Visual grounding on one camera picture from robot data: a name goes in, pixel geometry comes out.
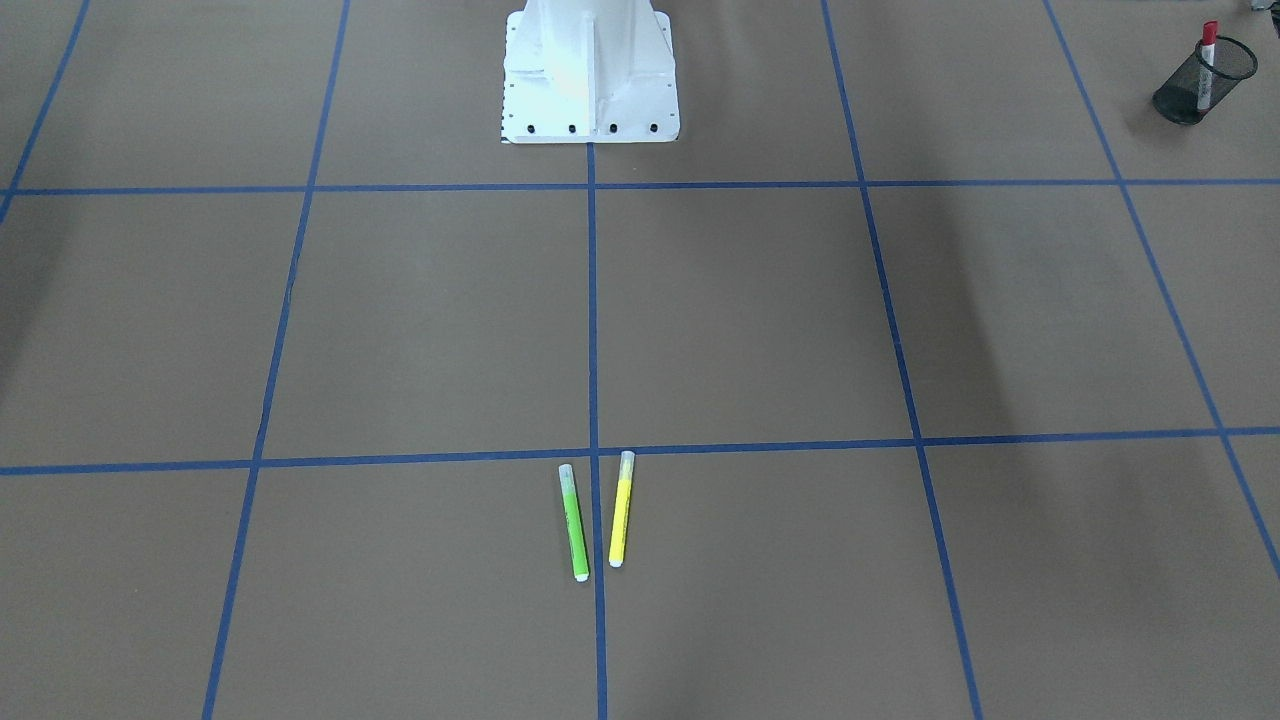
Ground red marker pen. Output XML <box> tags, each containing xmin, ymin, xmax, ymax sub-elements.
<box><xmin>1196</xmin><ymin>20</ymin><xmax>1219</xmax><ymax>117</ymax></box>

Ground yellow marker pen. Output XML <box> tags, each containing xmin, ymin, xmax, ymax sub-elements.
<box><xmin>608</xmin><ymin>450</ymin><xmax>636</xmax><ymax>568</ymax></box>

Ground green marker pen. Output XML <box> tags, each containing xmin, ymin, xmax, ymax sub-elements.
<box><xmin>557</xmin><ymin>462</ymin><xmax>591</xmax><ymax>583</ymax></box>

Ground far black mesh cup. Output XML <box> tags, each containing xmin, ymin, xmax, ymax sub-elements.
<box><xmin>1151</xmin><ymin>36</ymin><xmax>1260</xmax><ymax>126</ymax></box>

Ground white pedestal column base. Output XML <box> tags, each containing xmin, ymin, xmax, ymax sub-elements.
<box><xmin>500</xmin><ymin>1</ymin><xmax>681</xmax><ymax>145</ymax></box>

